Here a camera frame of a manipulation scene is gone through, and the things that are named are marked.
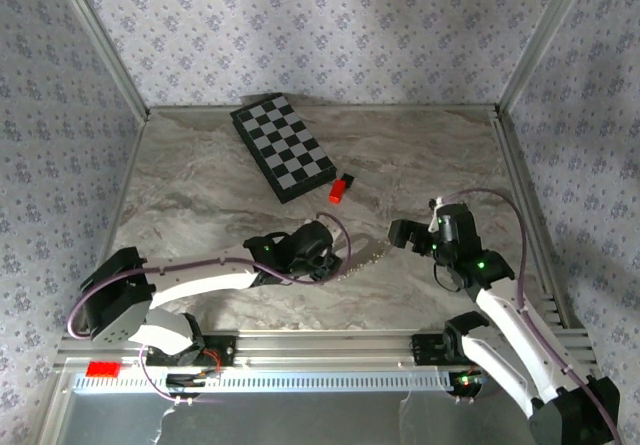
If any silver ball chain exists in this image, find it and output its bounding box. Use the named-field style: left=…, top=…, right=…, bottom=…
left=343, top=249, right=390, bottom=279

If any red and black lighter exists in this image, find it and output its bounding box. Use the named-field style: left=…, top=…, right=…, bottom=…
left=328, top=172, right=356, bottom=205

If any aluminium base beam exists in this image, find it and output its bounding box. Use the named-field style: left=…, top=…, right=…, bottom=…
left=52, top=328, right=599, bottom=372

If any folded black grey chessboard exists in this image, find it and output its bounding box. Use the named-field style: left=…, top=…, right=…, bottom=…
left=229, top=93, right=337, bottom=205

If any small circuit board with lights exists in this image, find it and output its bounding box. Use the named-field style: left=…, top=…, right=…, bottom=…
left=452, top=372, right=489, bottom=397

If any grey metal sheet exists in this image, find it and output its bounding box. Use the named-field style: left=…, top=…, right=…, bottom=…
left=37, top=389, right=541, bottom=445

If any aluminium table edge rail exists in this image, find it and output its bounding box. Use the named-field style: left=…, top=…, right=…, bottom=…
left=89, top=109, right=151, bottom=286
left=492, top=107, right=571, bottom=329

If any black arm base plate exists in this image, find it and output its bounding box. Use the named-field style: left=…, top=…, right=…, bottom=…
left=412, top=332, right=481, bottom=366
left=143, top=332, right=237, bottom=369

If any slotted grey cable duct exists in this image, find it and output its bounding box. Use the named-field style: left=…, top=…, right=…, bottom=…
left=72, top=370, right=454, bottom=395

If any black cable connector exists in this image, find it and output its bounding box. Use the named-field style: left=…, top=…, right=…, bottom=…
left=164, top=373, right=221, bottom=392

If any aluminium frame post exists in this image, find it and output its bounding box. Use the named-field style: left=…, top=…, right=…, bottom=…
left=497, top=0, right=589, bottom=114
left=47, top=0, right=152, bottom=119

